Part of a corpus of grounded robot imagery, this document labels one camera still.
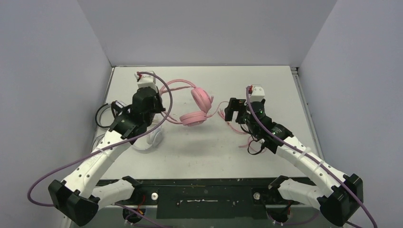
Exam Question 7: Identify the pink headphones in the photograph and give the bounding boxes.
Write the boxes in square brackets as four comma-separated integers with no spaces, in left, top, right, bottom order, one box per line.
[159,78,268,154]

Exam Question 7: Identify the black white headphones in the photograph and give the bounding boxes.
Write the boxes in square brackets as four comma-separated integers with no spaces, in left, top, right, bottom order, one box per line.
[95,100,126,129]

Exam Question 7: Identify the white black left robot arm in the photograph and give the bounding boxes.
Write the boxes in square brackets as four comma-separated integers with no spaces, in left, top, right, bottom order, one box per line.
[48,87,165,226]

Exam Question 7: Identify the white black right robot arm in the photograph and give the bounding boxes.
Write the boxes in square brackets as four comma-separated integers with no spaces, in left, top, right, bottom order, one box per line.
[224,98,363,227]

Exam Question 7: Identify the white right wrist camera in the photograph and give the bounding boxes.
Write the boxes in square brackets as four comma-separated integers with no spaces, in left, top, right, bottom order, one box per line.
[248,85,265,103]

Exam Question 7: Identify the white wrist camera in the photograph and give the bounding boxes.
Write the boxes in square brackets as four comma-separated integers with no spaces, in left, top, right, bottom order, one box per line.
[134,73,158,92]
[248,85,265,103]

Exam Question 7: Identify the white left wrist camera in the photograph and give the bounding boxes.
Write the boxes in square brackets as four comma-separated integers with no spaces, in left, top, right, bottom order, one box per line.
[134,73,158,92]

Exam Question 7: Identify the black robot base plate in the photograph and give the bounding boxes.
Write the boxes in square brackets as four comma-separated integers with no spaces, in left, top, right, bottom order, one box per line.
[94,178,316,220]

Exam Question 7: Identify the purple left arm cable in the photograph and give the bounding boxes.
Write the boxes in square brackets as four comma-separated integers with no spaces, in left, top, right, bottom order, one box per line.
[27,71,174,228]

